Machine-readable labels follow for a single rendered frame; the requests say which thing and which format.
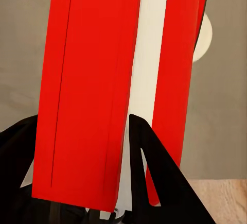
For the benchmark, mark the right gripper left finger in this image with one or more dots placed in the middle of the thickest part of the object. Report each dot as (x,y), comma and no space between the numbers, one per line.
(17,150)

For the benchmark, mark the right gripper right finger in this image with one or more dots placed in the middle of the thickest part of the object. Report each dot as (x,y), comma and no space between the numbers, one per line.
(179,202)

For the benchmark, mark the coffee table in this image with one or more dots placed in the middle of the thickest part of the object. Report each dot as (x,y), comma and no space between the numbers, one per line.
(215,137)

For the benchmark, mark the radio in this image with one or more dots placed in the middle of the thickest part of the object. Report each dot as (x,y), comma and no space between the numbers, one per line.
(104,60)

